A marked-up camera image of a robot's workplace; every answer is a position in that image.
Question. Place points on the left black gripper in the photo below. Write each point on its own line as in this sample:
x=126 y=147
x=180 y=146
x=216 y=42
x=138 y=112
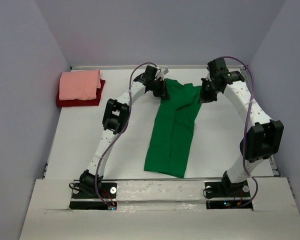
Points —
x=162 y=93

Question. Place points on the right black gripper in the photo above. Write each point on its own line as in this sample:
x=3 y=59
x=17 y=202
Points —
x=204 y=98

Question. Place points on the green t-shirt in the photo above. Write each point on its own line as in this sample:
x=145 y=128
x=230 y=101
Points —
x=173 y=130

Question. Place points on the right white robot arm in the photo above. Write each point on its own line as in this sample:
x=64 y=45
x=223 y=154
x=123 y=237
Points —
x=262 y=135

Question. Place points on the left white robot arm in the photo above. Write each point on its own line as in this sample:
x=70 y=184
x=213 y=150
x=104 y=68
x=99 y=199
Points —
x=116 y=118

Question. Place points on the pink folded t-shirt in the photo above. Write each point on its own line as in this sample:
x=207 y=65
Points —
x=79 y=85

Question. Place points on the dark red folded t-shirt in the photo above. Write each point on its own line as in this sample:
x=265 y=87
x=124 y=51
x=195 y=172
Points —
x=81 y=103

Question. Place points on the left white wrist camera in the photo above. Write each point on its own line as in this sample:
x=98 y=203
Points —
x=163 y=71

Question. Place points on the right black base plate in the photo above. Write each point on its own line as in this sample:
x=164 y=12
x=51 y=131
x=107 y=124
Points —
x=218 y=198

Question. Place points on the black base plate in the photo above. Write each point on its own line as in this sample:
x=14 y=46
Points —
x=218 y=198
x=82 y=199

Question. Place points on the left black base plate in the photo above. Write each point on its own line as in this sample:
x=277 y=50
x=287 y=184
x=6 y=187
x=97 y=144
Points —
x=82 y=199

